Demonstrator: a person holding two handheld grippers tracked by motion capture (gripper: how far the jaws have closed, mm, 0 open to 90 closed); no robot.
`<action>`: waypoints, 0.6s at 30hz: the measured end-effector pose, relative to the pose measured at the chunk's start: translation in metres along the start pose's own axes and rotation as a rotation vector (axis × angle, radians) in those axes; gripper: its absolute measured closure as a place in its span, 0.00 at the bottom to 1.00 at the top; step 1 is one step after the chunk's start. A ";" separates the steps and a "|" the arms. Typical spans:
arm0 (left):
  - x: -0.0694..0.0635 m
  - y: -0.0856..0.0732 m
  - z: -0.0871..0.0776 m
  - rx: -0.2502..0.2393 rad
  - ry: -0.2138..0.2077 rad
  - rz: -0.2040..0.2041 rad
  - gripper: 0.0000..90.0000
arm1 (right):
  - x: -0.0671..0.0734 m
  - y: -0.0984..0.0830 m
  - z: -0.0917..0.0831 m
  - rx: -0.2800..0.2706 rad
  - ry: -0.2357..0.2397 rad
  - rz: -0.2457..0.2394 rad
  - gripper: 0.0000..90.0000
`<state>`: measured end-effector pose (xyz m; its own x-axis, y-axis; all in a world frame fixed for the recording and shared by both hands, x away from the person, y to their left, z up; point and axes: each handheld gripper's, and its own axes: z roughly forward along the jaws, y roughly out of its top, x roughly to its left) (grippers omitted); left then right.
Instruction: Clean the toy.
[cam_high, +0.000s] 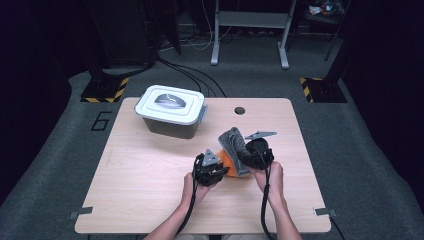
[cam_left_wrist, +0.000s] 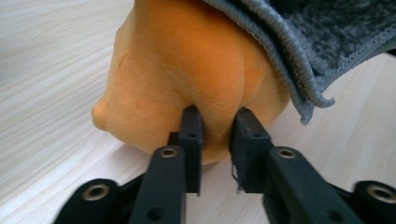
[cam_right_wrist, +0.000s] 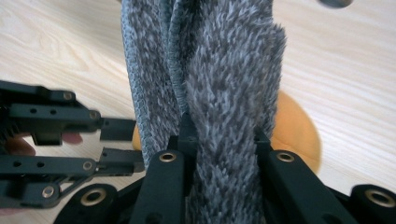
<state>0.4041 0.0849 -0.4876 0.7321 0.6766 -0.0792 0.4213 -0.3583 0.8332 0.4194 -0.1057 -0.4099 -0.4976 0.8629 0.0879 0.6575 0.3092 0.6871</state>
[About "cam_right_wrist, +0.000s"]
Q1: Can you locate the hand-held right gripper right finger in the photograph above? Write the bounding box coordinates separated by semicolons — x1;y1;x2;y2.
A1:
254;126;359;224

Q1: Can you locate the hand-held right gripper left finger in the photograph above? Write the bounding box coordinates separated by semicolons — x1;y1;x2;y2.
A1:
129;112;199;224

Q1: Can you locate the orange plush toy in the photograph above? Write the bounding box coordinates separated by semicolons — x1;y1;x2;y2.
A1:
132;90;321;175

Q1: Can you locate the grey fluffy towel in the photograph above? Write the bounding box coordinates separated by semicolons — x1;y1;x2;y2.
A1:
120;0;288;224

